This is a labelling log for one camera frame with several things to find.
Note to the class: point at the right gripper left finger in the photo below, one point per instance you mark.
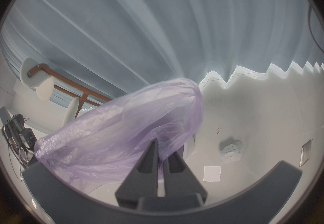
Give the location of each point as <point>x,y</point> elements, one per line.
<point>141,182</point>

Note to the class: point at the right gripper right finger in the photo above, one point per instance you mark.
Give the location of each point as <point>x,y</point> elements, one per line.
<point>182,185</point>

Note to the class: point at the purple plastic bag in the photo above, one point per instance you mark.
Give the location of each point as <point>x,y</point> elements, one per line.
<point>114,129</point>

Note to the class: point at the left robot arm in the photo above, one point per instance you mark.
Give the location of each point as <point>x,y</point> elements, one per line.
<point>15,129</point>

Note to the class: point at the white trash bin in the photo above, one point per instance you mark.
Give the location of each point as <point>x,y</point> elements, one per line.
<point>190,147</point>

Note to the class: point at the crumpled white paper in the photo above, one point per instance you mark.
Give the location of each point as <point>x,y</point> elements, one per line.
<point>230,149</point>

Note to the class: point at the wooden chair with white cushions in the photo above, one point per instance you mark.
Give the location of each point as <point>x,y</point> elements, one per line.
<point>33,73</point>

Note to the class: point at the pale blue curtain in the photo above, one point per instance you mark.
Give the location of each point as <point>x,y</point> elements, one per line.
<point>151,28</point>

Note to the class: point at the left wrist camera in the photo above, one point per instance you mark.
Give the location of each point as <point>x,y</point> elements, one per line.
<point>29,138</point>

